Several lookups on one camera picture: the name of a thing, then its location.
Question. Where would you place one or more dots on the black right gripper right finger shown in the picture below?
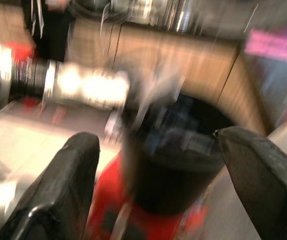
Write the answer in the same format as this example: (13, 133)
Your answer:
(266, 180)

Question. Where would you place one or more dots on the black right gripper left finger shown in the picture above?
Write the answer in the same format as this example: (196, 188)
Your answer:
(66, 180)

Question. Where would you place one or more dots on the red plastic stool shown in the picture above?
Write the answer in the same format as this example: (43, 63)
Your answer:
(108, 200)

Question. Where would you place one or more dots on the black round laundry bucket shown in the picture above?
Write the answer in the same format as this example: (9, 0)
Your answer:
(168, 180)

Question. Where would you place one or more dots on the pink sheet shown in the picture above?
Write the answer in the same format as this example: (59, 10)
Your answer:
(271, 45)

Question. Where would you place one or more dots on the light wooden cabinet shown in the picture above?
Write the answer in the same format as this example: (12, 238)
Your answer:
(183, 65)

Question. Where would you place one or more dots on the person in black trousers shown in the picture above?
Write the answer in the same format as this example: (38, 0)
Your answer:
(51, 32)

